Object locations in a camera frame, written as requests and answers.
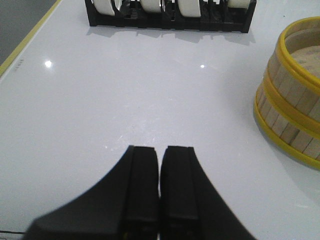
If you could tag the bamboo steamer tray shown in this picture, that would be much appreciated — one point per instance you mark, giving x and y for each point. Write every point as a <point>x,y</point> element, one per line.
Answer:
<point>290,129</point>
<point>296,84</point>

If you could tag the black bowl rack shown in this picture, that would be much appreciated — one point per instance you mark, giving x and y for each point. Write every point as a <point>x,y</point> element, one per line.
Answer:
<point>225,15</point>

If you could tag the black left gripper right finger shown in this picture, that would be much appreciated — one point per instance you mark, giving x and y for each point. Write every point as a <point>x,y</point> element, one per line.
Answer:
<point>191,207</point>

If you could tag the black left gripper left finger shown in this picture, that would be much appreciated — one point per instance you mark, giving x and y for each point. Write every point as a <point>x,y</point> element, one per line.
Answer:
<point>123,205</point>

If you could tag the white bowl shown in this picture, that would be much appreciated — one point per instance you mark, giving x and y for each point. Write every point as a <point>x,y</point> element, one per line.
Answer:
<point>104,7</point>
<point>189,8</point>
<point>151,6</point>

